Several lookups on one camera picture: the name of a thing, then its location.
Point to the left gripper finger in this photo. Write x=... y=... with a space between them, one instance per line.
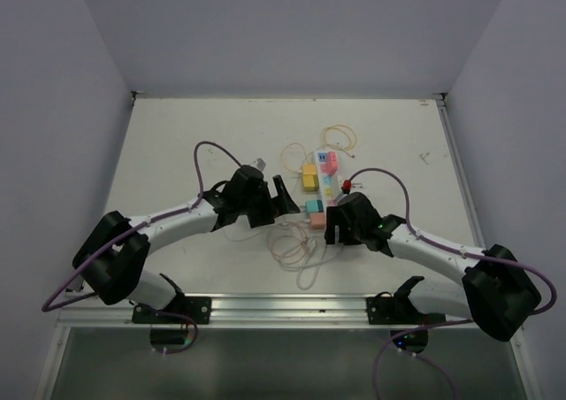
x=260 y=209
x=283 y=203

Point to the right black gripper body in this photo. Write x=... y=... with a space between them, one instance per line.
x=355 y=234

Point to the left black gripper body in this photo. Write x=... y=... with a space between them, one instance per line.
x=246 y=203

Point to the salmon pink charger plug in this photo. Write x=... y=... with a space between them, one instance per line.
x=317 y=220

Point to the teal charger plug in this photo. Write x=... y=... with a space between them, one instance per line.
x=314 y=206

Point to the white power strip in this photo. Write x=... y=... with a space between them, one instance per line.
x=330 y=187

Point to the yellow charger plug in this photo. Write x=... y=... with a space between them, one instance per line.
x=310 y=183
x=309 y=169

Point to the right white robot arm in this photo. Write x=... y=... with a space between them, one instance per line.
x=486 y=287

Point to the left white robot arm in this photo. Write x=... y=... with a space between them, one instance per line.
x=111 y=261

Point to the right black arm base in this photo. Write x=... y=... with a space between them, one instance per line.
x=388 y=309

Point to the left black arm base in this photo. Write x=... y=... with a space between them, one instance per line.
x=197 y=308

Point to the pink flat plug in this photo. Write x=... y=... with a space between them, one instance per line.
x=328 y=162

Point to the aluminium frame rail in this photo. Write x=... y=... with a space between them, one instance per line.
x=247 y=311

